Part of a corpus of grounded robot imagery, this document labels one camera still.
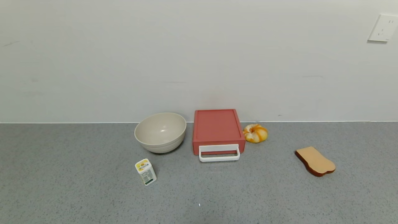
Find cream ribbed bowl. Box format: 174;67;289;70
134;112;187;154

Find orange swirl bread bun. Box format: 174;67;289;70
243;124;268;143

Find small white yellow-label bottle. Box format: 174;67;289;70
135;159;157;186

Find toast bread slice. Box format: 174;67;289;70
295;146;336;177

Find red drawer box white handle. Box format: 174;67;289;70
192;109;246;155

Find white wall socket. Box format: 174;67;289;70
368;14;398;42

